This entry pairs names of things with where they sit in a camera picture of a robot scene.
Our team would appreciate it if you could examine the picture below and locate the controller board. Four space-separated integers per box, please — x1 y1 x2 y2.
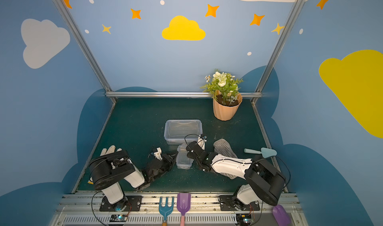
109 215 127 223
235 214 252 226

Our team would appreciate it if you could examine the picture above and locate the right controller board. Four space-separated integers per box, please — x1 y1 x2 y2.
235 214 252 226

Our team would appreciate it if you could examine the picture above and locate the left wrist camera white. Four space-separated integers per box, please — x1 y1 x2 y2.
153 147 163 161

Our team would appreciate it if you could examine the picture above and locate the small clear lunch box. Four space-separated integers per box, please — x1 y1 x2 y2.
176 143 193 170

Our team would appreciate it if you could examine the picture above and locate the green artificial plant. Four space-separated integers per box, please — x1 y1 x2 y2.
201 71 243 107

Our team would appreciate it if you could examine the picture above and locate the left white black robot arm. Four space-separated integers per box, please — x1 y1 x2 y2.
89 146 178 212

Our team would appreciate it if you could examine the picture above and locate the aluminium frame rail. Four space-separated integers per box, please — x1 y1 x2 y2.
105 91 263 99

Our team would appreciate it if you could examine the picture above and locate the teal garden rake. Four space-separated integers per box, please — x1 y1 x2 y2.
159 197 174 226

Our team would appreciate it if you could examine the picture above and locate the mint green small trowel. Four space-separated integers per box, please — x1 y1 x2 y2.
244 147 277 158

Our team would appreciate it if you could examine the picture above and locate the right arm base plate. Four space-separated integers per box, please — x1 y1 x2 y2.
218 195 260 211

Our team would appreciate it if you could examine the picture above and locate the terracotta flower pot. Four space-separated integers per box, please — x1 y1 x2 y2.
212 93 242 121

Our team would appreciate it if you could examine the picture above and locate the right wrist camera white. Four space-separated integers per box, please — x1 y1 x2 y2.
197 135 206 150

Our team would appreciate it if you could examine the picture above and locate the grey striped cloth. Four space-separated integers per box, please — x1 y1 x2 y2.
213 139 238 180

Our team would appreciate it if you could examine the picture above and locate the purple garden shovel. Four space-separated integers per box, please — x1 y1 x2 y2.
177 193 191 226

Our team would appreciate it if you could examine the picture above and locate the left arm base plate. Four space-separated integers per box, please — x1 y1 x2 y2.
99 196 142 212

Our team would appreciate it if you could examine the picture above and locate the large clear lunch box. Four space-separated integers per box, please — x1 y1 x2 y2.
164 119 202 145

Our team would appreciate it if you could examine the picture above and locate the left controller board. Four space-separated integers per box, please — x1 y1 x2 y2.
109 215 127 223

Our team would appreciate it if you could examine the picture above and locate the white work glove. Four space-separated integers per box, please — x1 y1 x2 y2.
88 145 122 185

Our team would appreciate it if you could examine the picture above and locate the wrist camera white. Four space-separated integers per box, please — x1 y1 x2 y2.
197 135 206 150
153 147 163 161

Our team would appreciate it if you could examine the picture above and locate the purple scoop pink handle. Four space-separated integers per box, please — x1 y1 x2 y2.
272 205 291 226

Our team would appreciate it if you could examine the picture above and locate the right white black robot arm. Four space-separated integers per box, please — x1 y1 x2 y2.
186 141 286 210

